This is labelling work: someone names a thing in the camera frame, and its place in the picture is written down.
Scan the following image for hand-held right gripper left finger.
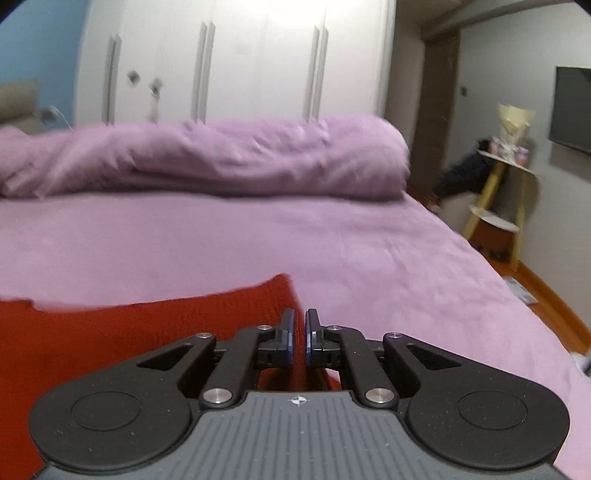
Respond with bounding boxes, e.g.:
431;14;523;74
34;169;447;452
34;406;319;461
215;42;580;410
137;308;296;398

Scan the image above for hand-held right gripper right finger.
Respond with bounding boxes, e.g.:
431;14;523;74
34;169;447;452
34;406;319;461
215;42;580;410
305;308;463;398

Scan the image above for red knitted cardigan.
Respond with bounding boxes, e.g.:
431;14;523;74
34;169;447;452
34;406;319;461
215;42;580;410
0;273;343;480

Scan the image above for black clothes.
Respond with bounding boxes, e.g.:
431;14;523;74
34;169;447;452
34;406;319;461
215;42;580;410
431;137;500;202

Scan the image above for purple bed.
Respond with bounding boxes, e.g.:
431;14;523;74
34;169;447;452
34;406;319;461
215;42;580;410
0;185;591;480

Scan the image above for purple duvet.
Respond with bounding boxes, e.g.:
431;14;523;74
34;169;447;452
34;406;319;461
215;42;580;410
0;114;411;201

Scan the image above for magazine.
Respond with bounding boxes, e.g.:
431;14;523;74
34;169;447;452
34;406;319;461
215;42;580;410
502;275;539;306

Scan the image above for yellow side table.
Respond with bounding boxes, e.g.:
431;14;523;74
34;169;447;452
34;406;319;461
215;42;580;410
462;151;539;272

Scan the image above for pink bottles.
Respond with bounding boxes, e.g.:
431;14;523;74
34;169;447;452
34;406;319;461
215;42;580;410
491;137;530;165

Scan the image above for white wardrobe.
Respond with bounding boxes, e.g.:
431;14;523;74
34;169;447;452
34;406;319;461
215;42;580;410
75;0;398;126

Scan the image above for cream paper bouquet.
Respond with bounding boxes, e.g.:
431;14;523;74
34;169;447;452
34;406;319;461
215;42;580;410
496;103;537;153

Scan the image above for dark wooden door frame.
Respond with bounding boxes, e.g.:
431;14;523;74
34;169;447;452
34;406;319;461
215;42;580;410
412;33;463;197

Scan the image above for black wall television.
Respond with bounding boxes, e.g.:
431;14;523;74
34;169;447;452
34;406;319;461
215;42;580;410
548;66;591;155

